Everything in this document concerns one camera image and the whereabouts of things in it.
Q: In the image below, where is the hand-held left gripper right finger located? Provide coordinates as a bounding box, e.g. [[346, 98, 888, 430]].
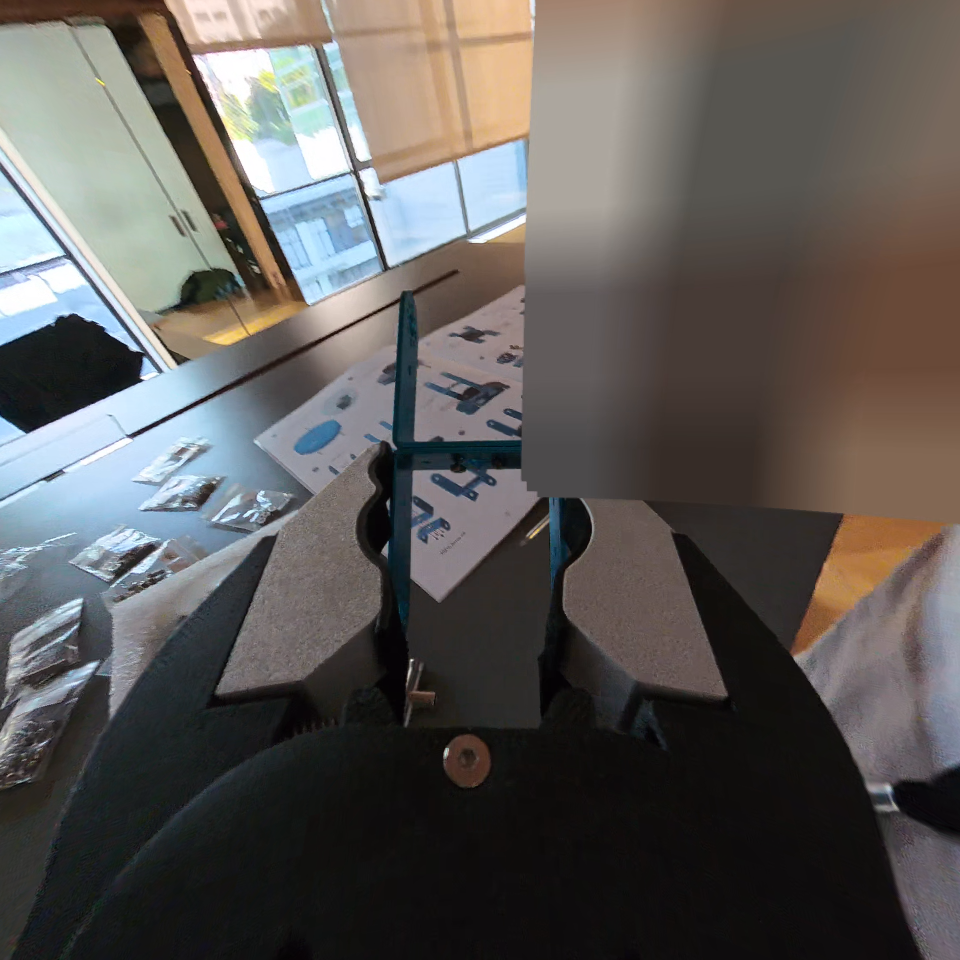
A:
[[558, 498, 730, 706]]

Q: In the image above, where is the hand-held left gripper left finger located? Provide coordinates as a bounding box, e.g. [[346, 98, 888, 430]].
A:
[[216, 442, 410, 702]]

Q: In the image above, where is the blue metal bracket assembly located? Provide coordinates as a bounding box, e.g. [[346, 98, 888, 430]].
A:
[[386, 291, 571, 654]]

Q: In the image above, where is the dark desk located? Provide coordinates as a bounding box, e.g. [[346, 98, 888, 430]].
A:
[[0, 232, 845, 939]]

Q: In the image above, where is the white foam block with hole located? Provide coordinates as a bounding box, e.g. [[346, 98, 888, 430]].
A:
[[105, 512, 301, 699]]

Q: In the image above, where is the silver cross wrench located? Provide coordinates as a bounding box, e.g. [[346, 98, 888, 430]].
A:
[[403, 658, 440, 729]]

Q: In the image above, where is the group of small hardware bags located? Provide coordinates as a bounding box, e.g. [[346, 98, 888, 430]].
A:
[[0, 437, 295, 790]]

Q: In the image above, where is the white instruction sheet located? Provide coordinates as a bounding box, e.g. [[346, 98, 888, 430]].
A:
[[255, 283, 549, 603]]

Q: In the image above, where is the dark backpack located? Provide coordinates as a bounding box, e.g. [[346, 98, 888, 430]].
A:
[[178, 268, 243, 307]]

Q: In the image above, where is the black chair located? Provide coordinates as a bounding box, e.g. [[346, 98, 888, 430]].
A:
[[0, 313, 145, 435]]

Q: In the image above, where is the white cabinet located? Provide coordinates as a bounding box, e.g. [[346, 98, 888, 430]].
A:
[[0, 21, 245, 316]]

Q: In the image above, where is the beige roller blind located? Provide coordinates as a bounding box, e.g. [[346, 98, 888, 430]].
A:
[[165, 0, 535, 185]]

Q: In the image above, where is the black lanyard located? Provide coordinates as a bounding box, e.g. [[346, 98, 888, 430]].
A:
[[866, 776, 960, 834]]

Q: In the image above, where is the glass window wall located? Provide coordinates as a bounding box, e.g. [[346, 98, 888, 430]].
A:
[[191, 41, 530, 305]]

